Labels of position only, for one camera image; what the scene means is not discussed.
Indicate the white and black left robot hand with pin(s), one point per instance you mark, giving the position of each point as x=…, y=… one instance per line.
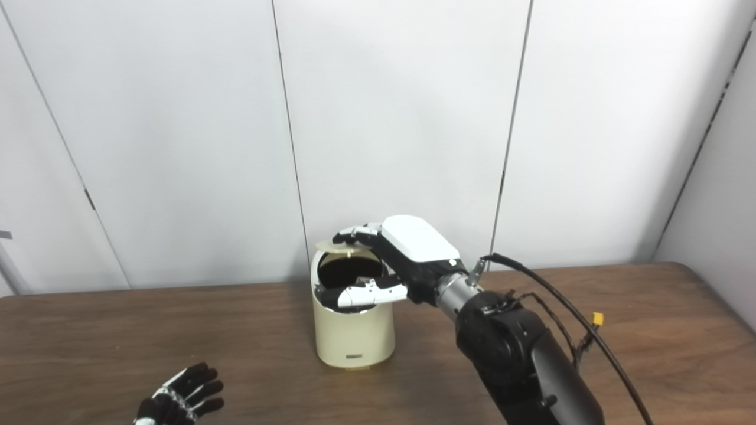
x=177, y=401

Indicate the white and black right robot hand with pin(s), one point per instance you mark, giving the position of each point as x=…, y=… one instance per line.
x=419, y=242

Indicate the cream round bin lid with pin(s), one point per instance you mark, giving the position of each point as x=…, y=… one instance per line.
x=331, y=247

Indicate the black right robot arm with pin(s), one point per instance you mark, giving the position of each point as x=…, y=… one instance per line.
x=520, y=354

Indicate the cream-colored round bin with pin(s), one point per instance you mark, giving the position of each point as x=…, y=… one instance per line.
x=354, y=333

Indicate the black wall seam clip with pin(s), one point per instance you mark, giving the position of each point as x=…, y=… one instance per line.
x=89, y=199

